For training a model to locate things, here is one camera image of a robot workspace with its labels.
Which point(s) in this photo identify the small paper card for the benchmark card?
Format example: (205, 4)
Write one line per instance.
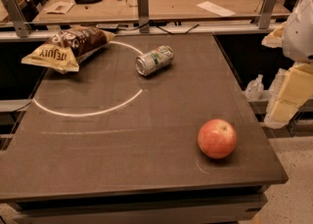
(58, 8)

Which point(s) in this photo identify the red apple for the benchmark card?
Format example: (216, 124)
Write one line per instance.
(217, 138)

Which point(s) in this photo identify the small white paper sheet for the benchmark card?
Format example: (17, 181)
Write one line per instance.
(215, 9)

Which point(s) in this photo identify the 7up soda can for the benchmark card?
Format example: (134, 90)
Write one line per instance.
(154, 60)

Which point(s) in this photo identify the brown yellow chip bag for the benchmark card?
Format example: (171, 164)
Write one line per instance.
(67, 49)

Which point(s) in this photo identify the clear sanitizer bottle left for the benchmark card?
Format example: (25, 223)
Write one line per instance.
(255, 88)

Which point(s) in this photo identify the middle metal bracket post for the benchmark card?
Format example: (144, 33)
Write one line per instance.
(143, 16)

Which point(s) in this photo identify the left metal bracket post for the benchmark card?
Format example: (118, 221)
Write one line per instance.
(21, 27)

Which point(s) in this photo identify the right metal bracket post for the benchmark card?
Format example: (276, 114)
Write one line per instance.
(264, 17)

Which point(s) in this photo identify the metal bracket post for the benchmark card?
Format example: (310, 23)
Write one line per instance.
(264, 17)
(143, 16)
(21, 27)

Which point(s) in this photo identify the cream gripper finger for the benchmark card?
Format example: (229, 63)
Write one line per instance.
(275, 38)
(289, 91)

